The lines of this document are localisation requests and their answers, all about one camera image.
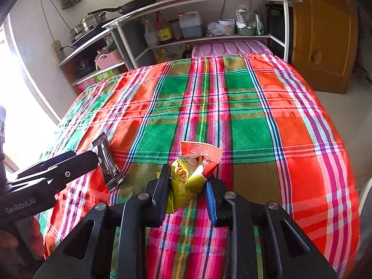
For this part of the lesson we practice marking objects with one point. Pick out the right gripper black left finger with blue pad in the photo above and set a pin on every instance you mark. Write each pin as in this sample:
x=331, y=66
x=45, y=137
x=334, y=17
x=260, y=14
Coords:
x=111, y=235

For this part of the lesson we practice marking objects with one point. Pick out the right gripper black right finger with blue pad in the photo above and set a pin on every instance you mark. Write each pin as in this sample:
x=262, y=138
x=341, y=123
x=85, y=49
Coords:
x=264, y=240

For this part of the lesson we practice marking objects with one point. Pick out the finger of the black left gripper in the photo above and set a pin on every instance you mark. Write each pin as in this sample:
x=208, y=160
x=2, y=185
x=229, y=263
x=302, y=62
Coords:
x=43, y=165
x=59, y=175

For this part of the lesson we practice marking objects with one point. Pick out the dark brown candy bar wrapper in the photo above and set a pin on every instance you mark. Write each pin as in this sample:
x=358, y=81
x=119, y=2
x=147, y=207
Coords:
x=112, y=174

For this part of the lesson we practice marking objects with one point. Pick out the red yellow snack wrapper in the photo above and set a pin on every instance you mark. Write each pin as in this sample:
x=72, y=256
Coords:
x=190, y=171

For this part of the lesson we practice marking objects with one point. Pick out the white round trash bin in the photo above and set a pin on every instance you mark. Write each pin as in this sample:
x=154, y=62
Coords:
x=363, y=195

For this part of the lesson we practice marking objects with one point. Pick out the white metal kitchen shelf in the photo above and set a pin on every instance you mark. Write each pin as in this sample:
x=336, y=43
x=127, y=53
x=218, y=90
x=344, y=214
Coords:
x=212, y=27

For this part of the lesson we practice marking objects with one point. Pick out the person's left hand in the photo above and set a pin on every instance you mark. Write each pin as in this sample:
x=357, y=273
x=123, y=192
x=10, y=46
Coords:
x=26, y=239

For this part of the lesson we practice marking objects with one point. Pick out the plaid red green tablecloth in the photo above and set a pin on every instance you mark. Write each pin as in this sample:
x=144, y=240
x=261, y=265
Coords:
x=252, y=119

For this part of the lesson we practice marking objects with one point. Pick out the white power strip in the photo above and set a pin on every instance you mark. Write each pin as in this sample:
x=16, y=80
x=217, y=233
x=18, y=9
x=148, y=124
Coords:
x=58, y=51

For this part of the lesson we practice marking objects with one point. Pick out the pink plastic basket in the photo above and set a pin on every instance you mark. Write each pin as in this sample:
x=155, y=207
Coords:
x=105, y=59

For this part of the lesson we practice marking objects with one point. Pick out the steel pot with lid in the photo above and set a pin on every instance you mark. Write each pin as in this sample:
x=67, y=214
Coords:
x=89, y=22

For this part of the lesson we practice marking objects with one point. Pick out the yellow label sauce bottle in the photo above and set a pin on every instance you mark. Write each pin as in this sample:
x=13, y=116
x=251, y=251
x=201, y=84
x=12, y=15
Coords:
x=163, y=29

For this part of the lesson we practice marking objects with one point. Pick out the black frying pan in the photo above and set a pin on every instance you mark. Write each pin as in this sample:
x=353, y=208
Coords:
x=126, y=7

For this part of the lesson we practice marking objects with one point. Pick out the white oil jug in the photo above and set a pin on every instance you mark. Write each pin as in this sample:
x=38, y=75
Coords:
x=191, y=24

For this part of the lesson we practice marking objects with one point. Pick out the storage box with pink lid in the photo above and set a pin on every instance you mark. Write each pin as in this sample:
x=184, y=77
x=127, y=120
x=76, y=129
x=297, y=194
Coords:
x=230, y=48

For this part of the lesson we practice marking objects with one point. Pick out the wooden door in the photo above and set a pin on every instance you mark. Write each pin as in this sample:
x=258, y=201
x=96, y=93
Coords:
x=325, y=41

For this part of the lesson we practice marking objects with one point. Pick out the white lidded tub on shelf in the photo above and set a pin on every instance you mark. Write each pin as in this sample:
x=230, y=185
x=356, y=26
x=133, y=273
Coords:
x=228, y=26

